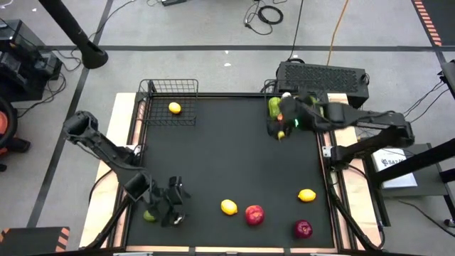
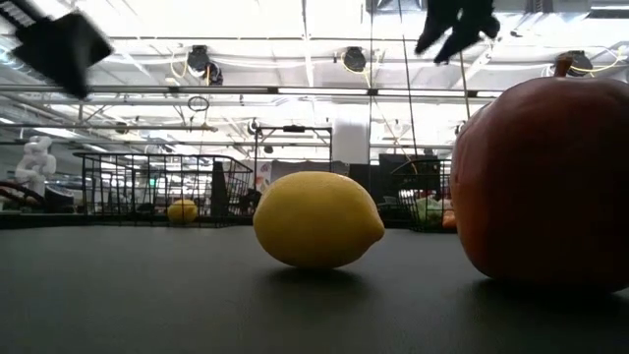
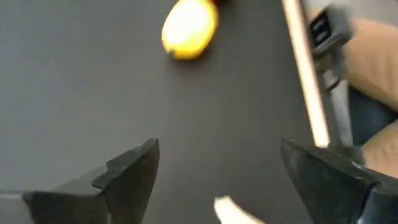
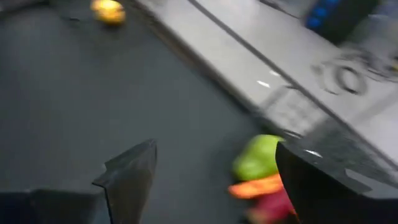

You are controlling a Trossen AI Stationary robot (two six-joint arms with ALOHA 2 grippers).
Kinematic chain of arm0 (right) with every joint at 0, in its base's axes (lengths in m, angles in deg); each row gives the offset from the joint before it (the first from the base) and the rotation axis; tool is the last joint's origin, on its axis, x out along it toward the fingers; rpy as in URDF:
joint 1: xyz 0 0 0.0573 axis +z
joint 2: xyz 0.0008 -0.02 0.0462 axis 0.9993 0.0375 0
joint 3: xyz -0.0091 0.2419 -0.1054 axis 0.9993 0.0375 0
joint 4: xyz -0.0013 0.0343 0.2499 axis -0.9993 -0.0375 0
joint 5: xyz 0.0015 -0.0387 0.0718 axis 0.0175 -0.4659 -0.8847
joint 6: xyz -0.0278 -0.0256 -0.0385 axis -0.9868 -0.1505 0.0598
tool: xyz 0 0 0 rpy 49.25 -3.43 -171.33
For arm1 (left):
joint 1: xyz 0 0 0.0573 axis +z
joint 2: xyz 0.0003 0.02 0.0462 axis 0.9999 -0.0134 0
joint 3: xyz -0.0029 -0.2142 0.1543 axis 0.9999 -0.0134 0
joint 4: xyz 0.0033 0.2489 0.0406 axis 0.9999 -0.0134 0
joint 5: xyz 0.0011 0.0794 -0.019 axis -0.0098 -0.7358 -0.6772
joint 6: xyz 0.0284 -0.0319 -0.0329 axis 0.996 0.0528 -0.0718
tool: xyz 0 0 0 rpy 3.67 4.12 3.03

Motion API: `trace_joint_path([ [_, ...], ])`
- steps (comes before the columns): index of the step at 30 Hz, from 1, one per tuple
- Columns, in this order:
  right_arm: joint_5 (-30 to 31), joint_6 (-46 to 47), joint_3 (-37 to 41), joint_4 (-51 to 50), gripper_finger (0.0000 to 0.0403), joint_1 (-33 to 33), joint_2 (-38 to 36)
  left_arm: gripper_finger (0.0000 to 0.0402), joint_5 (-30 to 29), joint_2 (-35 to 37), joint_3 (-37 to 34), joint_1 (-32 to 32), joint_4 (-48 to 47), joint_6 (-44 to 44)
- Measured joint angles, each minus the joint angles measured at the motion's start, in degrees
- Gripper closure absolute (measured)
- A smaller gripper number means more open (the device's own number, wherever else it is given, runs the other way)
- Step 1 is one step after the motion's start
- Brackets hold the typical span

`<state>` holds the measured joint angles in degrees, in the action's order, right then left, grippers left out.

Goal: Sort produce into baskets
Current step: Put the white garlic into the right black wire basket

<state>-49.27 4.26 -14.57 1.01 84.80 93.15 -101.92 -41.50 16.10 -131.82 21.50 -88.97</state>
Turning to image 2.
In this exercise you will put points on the black pole stand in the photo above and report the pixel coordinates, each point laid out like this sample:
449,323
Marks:
219,189

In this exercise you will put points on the yellow lemon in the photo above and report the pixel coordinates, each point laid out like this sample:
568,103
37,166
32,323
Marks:
182,211
317,218

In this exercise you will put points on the red apple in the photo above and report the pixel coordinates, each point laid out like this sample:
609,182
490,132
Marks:
540,187

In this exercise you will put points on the orange yellow chili pepper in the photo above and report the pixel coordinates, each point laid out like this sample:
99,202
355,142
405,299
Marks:
448,219

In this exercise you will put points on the long ceiling light strip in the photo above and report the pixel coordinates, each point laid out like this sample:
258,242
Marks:
236,90

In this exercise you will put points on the green bell pepper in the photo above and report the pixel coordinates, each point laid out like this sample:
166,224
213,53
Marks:
428,210

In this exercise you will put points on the black table mat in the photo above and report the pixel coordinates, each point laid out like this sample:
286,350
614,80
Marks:
196,305

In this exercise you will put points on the black metal frame rig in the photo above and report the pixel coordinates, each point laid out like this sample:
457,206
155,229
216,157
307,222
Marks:
294,128

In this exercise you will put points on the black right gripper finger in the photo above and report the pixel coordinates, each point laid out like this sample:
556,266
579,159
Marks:
462,37
433,32

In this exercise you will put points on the white sheet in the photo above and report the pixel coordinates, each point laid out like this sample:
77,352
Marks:
285,167

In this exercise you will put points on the black computer case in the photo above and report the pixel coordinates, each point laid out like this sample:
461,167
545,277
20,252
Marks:
388,172

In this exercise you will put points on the black panel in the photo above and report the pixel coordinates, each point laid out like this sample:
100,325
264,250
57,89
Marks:
360,174

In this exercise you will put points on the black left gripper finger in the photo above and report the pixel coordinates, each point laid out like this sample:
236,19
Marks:
56,61
81,41

